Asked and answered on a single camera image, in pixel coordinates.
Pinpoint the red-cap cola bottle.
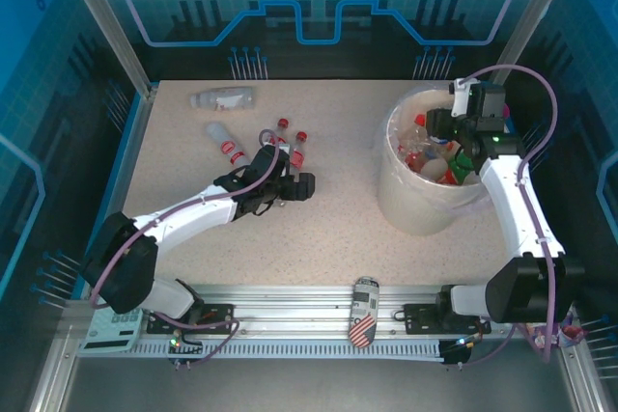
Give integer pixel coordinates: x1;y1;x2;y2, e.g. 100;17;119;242
288;129;310;175
263;117;290;151

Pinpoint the green plastic bottle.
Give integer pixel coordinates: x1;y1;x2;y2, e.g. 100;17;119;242
444;150;479;186

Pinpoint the clear plastic bin liner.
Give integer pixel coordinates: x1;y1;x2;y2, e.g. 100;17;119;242
374;85;503;215

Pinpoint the clear bottle red oval label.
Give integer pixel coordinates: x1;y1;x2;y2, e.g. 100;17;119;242
204;122;252;168

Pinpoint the white plastic bin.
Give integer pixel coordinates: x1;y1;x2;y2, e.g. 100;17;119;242
376;85;501;238

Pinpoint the clear bottle white label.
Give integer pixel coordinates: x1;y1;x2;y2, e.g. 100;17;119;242
188;85;258;112

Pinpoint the flag-print drink can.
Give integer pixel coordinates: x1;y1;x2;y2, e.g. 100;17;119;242
347;276;381;349

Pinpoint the black power connector block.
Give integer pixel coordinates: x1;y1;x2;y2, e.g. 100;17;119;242
441;337;472;370
166;334;204;370

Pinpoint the pale green calculator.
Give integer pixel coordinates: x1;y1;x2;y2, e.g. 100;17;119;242
77;308;145;354

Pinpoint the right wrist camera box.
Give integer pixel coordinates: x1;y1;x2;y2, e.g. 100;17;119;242
448;77;477;119

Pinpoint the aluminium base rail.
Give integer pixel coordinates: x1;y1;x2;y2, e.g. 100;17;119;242
62;284;532;342

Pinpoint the aluminium frame post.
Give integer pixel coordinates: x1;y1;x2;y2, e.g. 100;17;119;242
53;0;156;98
486;0;570;98

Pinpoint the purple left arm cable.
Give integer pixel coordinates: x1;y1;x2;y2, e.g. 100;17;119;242
89;128;241;368

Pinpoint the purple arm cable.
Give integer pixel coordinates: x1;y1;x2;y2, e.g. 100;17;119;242
443;63;561;366
89;128;241;368

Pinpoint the white slotted cable duct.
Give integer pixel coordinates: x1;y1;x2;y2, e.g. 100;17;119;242
134;338;444;361

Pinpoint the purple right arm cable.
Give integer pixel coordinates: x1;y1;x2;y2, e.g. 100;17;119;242
443;63;561;366

